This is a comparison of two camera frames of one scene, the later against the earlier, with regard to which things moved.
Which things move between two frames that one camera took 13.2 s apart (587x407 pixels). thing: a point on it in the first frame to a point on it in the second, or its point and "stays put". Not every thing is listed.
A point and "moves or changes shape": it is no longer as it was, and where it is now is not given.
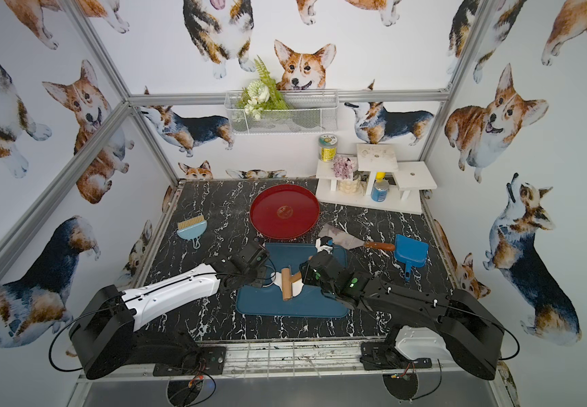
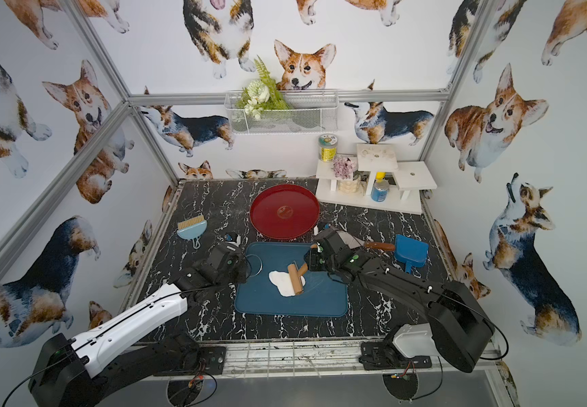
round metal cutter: (268, 275) moves or changes shape
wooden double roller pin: (287, 282) moves or changes shape
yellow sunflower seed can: (327, 143) stays put
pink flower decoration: (342, 167) stays put
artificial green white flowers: (261, 94) stays put
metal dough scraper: (346, 240) stays put
